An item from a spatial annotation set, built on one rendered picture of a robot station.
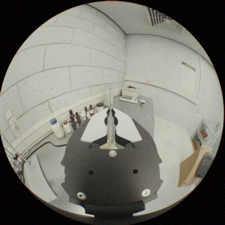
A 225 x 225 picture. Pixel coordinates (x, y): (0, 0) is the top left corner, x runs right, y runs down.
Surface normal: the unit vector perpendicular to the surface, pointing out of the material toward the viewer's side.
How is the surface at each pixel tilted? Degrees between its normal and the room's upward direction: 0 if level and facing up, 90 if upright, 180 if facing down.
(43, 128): 90
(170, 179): 0
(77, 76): 90
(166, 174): 0
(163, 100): 90
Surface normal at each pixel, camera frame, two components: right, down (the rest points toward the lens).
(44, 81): 0.85, 0.30
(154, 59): -0.53, 0.43
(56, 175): 0.03, -0.85
